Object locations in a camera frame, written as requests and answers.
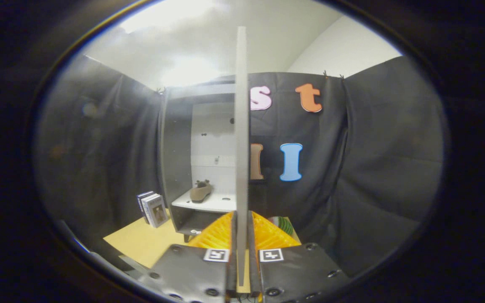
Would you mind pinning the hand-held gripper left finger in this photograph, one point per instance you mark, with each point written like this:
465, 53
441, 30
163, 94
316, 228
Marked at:
232, 273

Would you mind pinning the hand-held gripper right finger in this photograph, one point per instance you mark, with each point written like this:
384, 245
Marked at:
254, 273

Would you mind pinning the brown fuzzy shoe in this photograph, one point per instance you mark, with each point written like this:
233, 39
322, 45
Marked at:
200, 193

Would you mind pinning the dark grey shoe cabinet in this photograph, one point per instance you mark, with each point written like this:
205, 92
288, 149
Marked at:
175, 147

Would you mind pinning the white shoe cabinet door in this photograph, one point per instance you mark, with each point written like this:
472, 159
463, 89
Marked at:
241, 126

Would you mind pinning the green striped object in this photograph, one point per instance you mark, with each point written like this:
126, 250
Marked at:
282, 224

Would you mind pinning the book with picture cover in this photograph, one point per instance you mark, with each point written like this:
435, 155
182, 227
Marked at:
158, 210

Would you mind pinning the dark book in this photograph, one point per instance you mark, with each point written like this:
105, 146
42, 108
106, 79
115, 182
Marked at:
142, 198

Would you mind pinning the black backdrop cloth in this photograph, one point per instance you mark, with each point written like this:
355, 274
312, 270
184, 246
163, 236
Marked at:
373, 168

